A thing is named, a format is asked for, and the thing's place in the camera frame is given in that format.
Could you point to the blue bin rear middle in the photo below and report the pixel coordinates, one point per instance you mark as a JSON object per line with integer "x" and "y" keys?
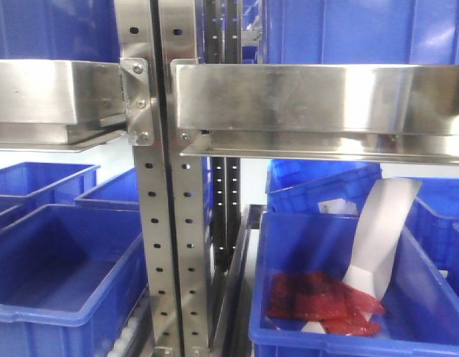
{"x": 118, "y": 193}

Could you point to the steel perforated left upright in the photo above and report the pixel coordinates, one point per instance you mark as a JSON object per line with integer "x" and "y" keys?
{"x": 144, "y": 100}

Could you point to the steel shelf beam right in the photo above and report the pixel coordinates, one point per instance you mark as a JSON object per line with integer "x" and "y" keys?
{"x": 384, "y": 113}

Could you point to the blue bin upper left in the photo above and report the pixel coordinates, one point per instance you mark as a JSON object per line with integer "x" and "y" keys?
{"x": 58, "y": 30}

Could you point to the blue plastic bin lower right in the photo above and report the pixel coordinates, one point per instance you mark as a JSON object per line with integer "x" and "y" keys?
{"x": 420, "y": 310}

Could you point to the steel perforated right upright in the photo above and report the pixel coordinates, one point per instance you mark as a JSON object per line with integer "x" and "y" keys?
{"x": 180, "y": 41}

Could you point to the steel perforated upright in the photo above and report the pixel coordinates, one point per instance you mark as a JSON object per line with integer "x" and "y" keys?
{"x": 144, "y": 100}
{"x": 180, "y": 41}

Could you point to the blue plastic bin lower left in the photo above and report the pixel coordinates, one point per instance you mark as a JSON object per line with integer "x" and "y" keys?
{"x": 69, "y": 278}

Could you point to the red plastic packet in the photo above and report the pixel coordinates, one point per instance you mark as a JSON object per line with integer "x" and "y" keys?
{"x": 319, "y": 297}

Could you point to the white curved plastic sheet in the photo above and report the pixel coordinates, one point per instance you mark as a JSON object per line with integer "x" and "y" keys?
{"x": 377, "y": 233}

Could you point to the blue bin upper right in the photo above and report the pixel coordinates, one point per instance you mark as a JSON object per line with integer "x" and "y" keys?
{"x": 373, "y": 32}

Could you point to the steel shelf beam left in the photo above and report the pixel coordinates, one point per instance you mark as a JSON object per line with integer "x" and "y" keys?
{"x": 59, "y": 105}

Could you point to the blue bin rear right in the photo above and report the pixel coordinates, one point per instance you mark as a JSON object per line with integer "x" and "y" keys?
{"x": 304, "y": 186}

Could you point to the blue bin far right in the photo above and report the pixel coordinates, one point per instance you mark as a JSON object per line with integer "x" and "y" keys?
{"x": 434, "y": 222}

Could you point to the blue bin rear left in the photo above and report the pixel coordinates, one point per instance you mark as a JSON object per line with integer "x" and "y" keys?
{"x": 34, "y": 184}

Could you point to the blue plastic bin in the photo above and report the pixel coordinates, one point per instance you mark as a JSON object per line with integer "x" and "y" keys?
{"x": 69, "y": 278}
{"x": 420, "y": 310}

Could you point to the steel shelf beam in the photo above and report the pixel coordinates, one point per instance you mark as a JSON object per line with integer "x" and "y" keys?
{"x": 59, "y": 105}
{"x": 384, "y": 113}

